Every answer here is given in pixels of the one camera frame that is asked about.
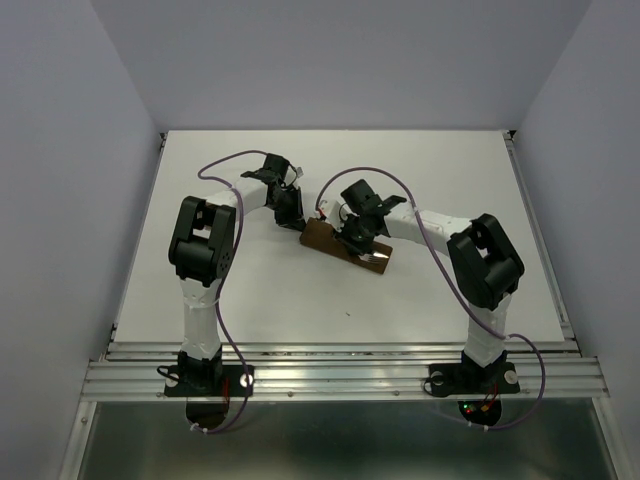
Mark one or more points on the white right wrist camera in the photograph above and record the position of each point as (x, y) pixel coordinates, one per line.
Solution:
(329, 211)

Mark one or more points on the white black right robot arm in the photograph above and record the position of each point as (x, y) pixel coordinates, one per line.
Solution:
(478, 261)

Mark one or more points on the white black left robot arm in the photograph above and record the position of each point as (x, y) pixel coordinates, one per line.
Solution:
(202, 249)

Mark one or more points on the brown cloth napkin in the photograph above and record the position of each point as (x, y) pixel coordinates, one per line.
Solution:
(319, 236)

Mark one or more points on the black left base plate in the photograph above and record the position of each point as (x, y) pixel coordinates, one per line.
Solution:
(231, 381)

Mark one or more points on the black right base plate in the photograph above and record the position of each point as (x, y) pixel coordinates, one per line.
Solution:
(452, 379)

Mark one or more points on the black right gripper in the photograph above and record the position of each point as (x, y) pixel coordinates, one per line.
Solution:
(359, 248)

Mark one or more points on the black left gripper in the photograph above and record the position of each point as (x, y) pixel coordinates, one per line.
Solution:
(295, 219)

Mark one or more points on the aluminium rail frame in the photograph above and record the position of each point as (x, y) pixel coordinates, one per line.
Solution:
(358, 411)

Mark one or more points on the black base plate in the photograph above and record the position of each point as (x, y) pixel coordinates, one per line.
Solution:
(452, 379)
(231, 381)

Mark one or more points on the silver fork dark handle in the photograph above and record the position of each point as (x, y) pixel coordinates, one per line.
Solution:
(374, 258)

